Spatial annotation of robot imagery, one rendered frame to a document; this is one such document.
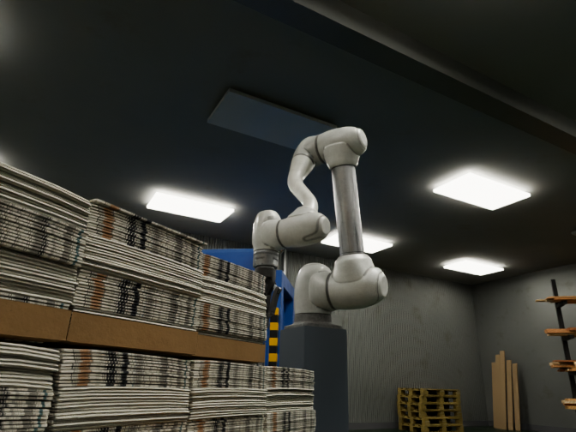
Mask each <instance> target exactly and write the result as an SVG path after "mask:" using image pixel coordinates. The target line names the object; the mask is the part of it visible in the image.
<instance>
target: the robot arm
mask: <svg viewBox="0 0 576 432"><path fill-rule="evenodd" d="M367 145H368V142H367V138H366V135H365V134H364V132H363V131H362V130H361V129H358V128H355V127H342V128H337V129H332V130H328V131H326V132H324V133H322V134H320V135H315V136H309V137H307V138H305V139H304V140H303V141H301V143H300V144H299V145H298V147H297V149H296V151H295V152H294V154H293V158H292V161H291V168H290V171H289V175H288V186H289V189H290V191H291V192H292V194H294V196H296V198H297V199H298V200H299V201H300V202H301V203H302V204H303V206H302V207H298V208H297V209H296V210H295V211H294V212H293V213H291V214H290V215H288V217H287V218H286V219H281V218H280V216H279V215H278V214H277V213H276V212H275V211H273V210H265V211H261V212H259V213H258V214H257V215H256V218H255V222H254V227H253V234H252V245H253V249H254V254H253V256H254V257H253V268H255V272H257V273H259V274H261V275H263V276H265V277H266V279H264V280H265V283H266V284H265V285H264V286H265V293H264V295H265V296H266V299H265V300H266V303H267V306H266V308H267V310H266V315H265V316H266V317H267V318H266V319H267V320H266V321H267V324H266V326H267V327H266V328H268V327H269V318H270V317H271V316H274V314H275V310H276V307H277V303H278V300H279V294H280V292H281V291H282V288H280V287H278V286H276V282H275V280H276V270H275V269H277V268H278V266H279V251H280V250H282V249H285V248H296V247H303V246H308V245H311V244H315V243H318V242H320V241H322V240H323V239H325V238H326V237H327V235H328V233H329V232H330V223H329V220H328V219H327V217H326V216H325V215H323V214H321V213H318V203H317V200H316V198H315V197H314V196H313V194H312V193H311V192H310V191H309V189H308V188H307V187H306V186H305V184H304V183H303V180H304V179H305V178H306V176H308V174H310V172H311V171H312V170H313V168H314V167H317V166H319V165H324V164H327V166H328V168H329V169H330V171H331V172H332V179H333V195H334V204H335V212H336V221H337V230H338V239H339V255H340V257H338V259H337V260H336V262H335V263H334V269H333V273H331V270H330V269H329V268H328V267H327V266H325V265H323V264H320V263H309V264H306V265H304V266H303V267H302V268H301V269H300V271H299V273H298V275H297V279H296V284H295V290H294V310H295V316H294V323H293V324H291V325H289V326H285V329H288V328H293V327H301V326H311V327H327V328H336V329H342V326H339V325H334V324H332V317H331V314H332V311H335V310H337V309H342V310H351V309H364V308H367V307H369V306H372V305H375V304H377V303H378V302H380V301H381V300H382V299H383V298H385V297H386V295H387V288H388V286H387V278H386V276H385V275H384V273H383V272H382V270H380V268H378V267H375V266H374V264H373V262H372V260H371V258H370V257H369V256H368V255H366V254H364V247H363V234H362V226H361V218H360V210H359V200H358V192H357V177H356V170H355V168H356V167H357V164H358V160H359V157H360V155H362V154H363V153H364V152H365V151H366V148H367ZM272 292H273V295H272ZM271 298H272V299H271Z"/></svg>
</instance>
